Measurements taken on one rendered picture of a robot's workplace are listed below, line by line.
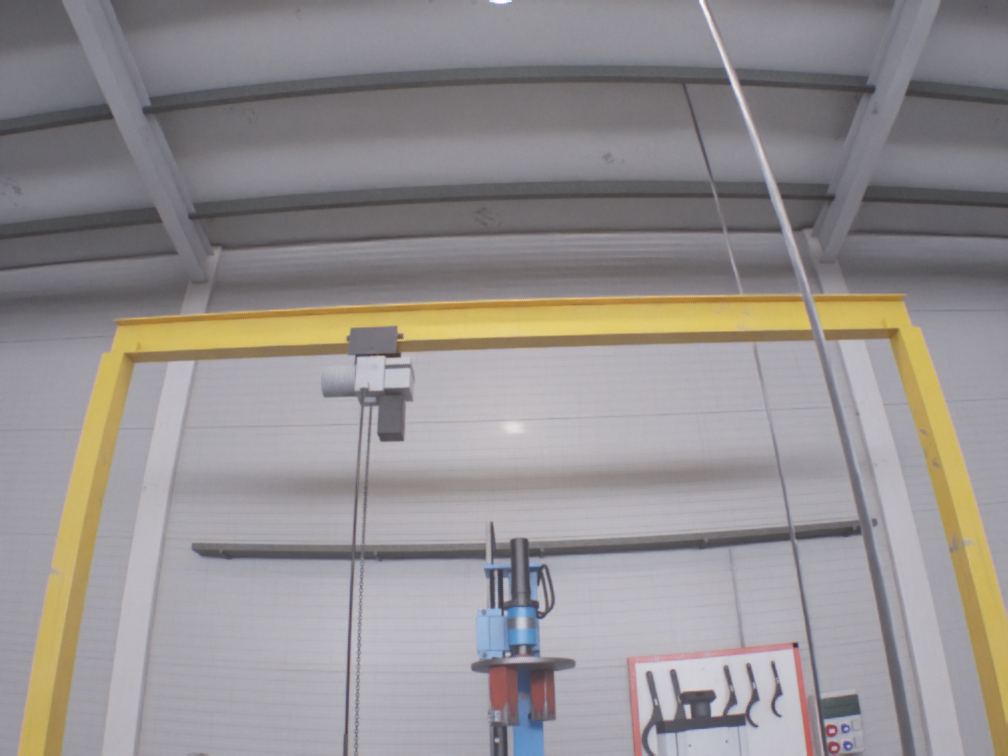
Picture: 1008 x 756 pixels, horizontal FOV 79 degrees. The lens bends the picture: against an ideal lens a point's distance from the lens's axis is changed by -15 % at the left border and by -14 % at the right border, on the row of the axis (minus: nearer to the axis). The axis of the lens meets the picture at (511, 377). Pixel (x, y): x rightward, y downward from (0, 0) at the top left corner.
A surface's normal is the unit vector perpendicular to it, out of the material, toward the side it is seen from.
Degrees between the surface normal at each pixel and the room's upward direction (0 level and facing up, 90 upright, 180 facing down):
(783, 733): 90
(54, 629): 90
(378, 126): 174
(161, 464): 90
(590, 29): 174
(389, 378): 90
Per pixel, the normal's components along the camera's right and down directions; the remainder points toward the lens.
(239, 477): -0.01, -0.49
